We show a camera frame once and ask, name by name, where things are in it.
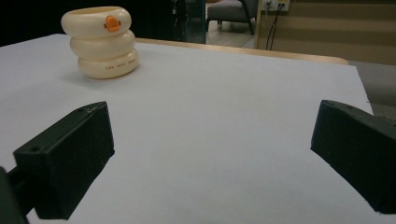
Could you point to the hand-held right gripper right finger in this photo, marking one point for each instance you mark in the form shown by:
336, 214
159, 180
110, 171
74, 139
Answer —
358, 149

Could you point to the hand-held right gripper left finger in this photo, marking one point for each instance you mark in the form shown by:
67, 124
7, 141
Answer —
68, 161

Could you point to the cream ringed cup orange beak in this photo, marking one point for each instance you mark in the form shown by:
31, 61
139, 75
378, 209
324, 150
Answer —
102, 46

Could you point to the white table sheet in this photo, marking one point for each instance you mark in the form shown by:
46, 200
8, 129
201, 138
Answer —
202, 109

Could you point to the light wooden table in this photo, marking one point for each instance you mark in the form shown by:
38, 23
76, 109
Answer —
249, 50

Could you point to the black cabinet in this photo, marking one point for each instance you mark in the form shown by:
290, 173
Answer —
191, 21

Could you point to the grey upholstered chair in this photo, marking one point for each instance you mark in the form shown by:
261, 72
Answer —
227, 11

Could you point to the white wall outlet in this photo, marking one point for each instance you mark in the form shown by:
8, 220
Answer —
275, 3

